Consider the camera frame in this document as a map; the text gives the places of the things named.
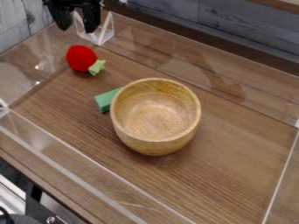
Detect black cable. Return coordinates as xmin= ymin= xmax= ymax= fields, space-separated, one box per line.
xmin=0 ymin=206 xmax=18 ymax=224

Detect black metal table frame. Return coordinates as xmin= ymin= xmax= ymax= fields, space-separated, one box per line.
xmin=0 ymin=158 xmax=80 ymax=224

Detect clear acrylic tray walls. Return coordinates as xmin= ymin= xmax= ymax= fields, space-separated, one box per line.
xmin=0 ymin=14 xmax=299 ymax=224

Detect clear acrylic corner bracket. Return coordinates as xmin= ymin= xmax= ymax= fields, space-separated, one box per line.
xmin=72 ymin=11 xmax=114 ymax=46

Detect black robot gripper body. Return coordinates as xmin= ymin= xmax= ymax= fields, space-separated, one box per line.
xmin=41 ymin=0 xmax=102 ymax=7

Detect green rectangular block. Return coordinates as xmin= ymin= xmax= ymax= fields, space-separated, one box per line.
xmin=94 ymin=87 xmax=120 ymax=113

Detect red plush tomato toy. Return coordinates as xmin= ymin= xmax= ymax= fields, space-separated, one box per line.
xmin=65 ymin=45 xmax=106 ymax=76

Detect round wooden bowl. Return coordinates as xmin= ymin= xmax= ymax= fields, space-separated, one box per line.
xmin=109 ymin=78 xmax=201 ymax=156

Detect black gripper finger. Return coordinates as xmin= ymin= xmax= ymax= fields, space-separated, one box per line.
xmin=81 ymin=3 xmax=100 ymax=33
xmin=48 ymin=4 xmax=73 ymax=31

